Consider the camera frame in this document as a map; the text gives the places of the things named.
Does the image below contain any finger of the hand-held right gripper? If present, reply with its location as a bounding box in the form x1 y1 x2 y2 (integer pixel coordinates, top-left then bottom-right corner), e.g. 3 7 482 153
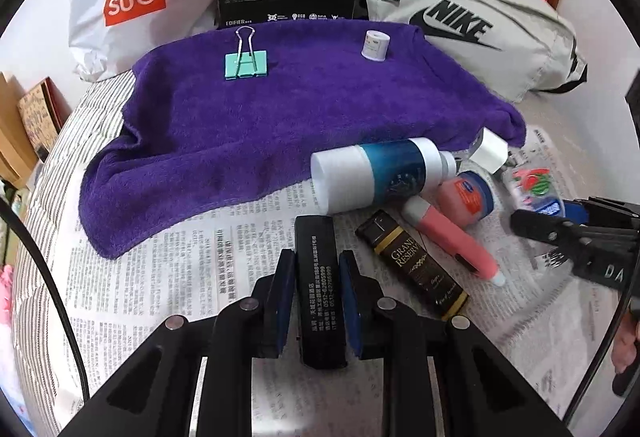
510 210 592 264
561 197 608 225

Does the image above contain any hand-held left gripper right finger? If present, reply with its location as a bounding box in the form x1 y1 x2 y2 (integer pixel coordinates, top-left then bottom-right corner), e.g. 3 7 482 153
337 249 576 437

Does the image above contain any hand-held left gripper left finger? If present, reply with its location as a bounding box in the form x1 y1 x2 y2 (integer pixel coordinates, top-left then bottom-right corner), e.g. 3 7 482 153
60 249 298 437

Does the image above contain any black rectangular case white print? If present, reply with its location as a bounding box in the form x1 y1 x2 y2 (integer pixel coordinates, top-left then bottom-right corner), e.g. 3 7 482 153
294 214 348 370

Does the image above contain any clear tube watermelon print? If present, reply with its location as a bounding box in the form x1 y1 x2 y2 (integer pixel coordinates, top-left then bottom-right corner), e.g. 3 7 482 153
502 161 566 218

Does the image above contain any black and gold tube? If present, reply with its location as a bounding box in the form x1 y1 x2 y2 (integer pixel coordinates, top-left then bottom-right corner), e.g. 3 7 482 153
355 211 471 322

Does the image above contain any small orange Vaseline jar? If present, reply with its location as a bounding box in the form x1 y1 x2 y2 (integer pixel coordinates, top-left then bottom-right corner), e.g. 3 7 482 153
437 170 495 218

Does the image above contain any pink tube white cap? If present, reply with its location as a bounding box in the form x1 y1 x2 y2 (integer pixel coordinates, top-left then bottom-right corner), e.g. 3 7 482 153
402 196 506 289

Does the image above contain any square white plug adapter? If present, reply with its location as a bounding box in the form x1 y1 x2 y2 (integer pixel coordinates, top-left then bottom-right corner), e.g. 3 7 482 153
470 127 510 175

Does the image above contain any white and blue bottle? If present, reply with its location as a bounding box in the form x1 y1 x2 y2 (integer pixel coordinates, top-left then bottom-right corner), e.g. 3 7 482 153
310 137 443 215

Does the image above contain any person's right hand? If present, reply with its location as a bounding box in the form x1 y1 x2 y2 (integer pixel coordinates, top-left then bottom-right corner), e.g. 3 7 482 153
611 317 640 375

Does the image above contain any newspaper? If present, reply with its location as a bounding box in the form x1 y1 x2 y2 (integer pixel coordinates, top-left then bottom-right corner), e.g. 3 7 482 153
60 122 626 437

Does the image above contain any purple towel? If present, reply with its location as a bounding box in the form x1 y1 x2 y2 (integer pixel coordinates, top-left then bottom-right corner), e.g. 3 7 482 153
80 21 527 260

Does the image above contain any grey fabric bag black logo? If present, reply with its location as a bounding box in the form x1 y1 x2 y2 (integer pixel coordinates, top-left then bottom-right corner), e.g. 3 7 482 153
360 0 588 104

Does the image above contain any green binder clip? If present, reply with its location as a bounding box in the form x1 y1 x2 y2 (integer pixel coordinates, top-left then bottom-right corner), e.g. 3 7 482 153
223 26 271 80

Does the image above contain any small white tape roll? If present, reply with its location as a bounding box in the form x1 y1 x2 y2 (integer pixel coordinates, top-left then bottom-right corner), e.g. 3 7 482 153
361 30 391 63

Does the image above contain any pink cloth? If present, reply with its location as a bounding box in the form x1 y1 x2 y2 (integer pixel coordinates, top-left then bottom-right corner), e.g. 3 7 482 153
0 262 17 335

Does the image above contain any brown patterned box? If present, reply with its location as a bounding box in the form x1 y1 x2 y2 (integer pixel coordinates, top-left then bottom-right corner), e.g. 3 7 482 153
17 77 69 163

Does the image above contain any plain cardboard box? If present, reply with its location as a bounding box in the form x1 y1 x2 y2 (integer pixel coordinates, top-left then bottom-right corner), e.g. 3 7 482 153
0 72 40 188

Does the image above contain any black cable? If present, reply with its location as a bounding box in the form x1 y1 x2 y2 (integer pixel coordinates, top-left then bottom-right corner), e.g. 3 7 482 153
0 200 91 400

